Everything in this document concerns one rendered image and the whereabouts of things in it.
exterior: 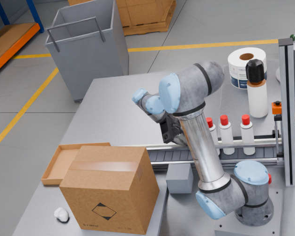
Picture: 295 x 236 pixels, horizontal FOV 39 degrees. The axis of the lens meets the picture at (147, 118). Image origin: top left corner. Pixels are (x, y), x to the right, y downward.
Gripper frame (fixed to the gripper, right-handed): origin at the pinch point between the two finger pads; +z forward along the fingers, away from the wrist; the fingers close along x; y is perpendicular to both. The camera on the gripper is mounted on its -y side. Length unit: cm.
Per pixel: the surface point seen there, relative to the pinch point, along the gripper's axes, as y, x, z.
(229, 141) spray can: -1.3, -18.3, 7.2
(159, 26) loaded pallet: 316, 119, 31
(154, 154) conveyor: 1.3, 18.1, -4.1
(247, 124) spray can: -1.3, -30.1, 3.8
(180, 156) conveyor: -0.8, 6.4, 2.7
